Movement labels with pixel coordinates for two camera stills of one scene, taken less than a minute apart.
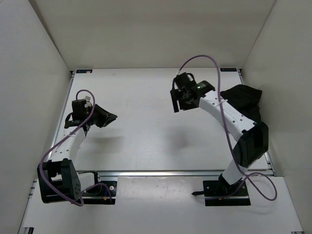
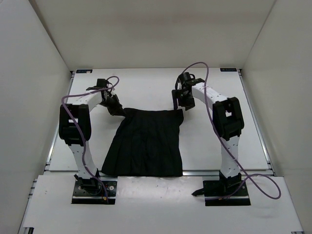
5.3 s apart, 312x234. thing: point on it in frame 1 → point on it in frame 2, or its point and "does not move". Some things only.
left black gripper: (106, 118) → (118, 110)
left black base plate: (103, 192) does not move
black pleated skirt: (245, 99) → (146, 143)
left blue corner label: (84, 71) does not move
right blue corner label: (228, 69) does not move
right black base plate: (218, 193) does not move
